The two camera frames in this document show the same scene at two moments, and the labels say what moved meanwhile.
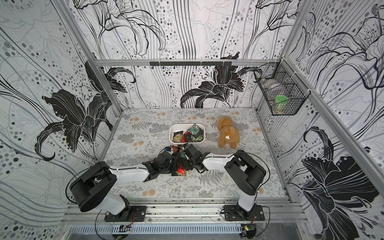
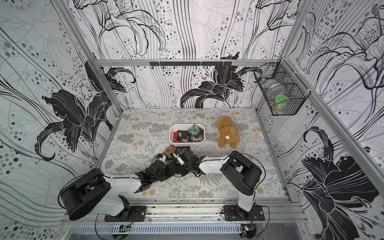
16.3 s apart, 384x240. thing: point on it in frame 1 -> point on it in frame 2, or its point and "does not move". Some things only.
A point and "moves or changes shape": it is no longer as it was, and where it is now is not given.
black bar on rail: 190,63 does not move
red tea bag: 181,171 moves or changes shape
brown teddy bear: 228,133 does not move
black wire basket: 283,93 does not move
